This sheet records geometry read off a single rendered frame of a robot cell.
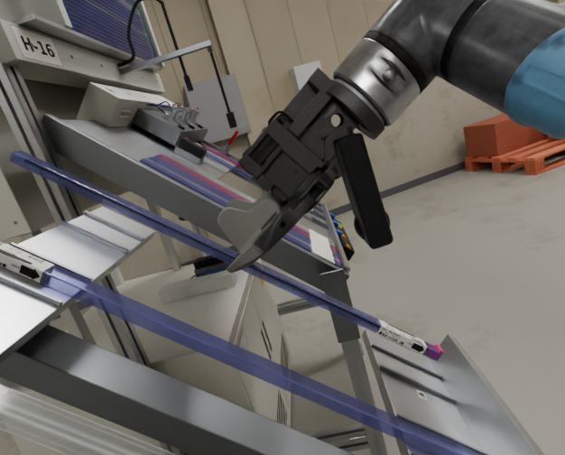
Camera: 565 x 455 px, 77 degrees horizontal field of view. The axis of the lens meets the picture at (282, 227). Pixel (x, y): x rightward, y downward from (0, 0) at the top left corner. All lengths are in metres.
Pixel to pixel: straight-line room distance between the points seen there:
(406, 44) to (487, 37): 0.06
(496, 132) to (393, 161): 1.04
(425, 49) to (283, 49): 3.50
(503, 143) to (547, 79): 4.13
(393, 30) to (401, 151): 3.96
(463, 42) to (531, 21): 0.04
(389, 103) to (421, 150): 4.12
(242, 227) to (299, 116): 0.12
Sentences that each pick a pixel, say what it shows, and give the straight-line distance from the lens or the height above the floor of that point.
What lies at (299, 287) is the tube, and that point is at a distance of 0.40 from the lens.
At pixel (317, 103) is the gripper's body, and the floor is 1.08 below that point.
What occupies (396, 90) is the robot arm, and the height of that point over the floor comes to 1.07.
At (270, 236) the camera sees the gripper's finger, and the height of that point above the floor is 0.97.
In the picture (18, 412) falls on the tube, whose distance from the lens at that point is 0.23.
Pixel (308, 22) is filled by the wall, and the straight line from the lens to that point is 3.99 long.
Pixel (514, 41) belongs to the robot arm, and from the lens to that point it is 0.32.
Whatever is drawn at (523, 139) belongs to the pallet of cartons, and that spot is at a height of 0.24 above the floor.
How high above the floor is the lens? 1.07
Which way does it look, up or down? 15 degrees down
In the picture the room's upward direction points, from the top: 16 degrees counter-clockwise
